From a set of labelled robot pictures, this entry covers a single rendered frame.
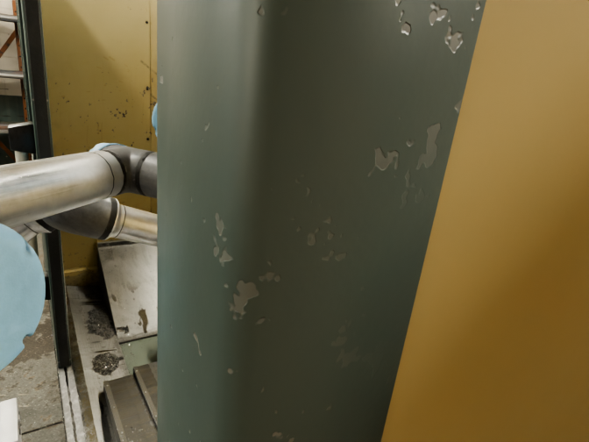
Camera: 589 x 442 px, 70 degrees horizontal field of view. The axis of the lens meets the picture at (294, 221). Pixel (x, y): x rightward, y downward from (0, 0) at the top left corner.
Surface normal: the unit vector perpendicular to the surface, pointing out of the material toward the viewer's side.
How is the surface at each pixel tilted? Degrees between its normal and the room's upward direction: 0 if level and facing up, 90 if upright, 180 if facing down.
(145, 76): 90
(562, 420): 90
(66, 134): 90
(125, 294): 24
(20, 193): 70
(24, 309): 82
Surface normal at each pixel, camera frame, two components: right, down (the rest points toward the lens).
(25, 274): 0.95, 0.07
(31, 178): 0.74, -0.54
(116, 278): 0.31, -0.71
